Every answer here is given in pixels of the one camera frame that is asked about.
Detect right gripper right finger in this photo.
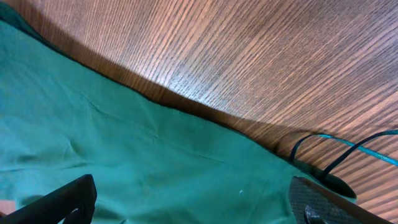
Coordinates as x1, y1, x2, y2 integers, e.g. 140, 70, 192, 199
289, 177, 392, 224

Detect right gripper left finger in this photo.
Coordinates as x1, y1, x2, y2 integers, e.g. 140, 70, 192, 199
1, 174, 97, 224

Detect dark green shorts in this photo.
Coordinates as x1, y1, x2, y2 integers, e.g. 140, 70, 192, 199
0, 1, 398, 224

